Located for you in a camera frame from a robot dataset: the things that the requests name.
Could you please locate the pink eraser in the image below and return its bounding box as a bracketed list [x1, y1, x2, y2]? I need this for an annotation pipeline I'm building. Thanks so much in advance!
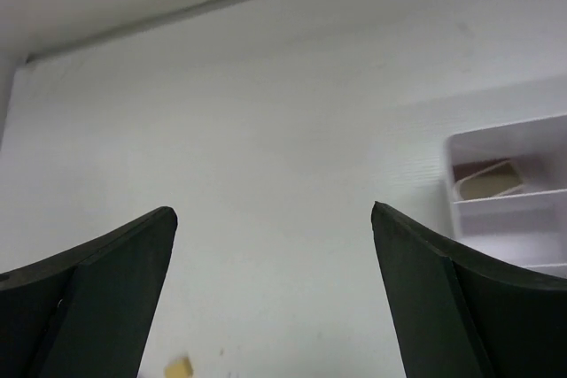
[453, 158, 524, 201]

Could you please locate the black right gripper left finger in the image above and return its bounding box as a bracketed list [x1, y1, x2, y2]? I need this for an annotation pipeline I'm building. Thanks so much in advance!
[1, 206, 177, 377]

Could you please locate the white divided organizer left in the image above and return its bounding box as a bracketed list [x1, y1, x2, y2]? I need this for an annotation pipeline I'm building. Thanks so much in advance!
[444, 115, 566, 277]

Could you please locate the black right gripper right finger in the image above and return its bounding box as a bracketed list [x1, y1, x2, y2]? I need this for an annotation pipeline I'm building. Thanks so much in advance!
[371, 203, 566, 377]

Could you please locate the yellow eraser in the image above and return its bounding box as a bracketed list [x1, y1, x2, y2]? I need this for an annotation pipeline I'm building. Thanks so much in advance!
[164, 355, 194, 378]

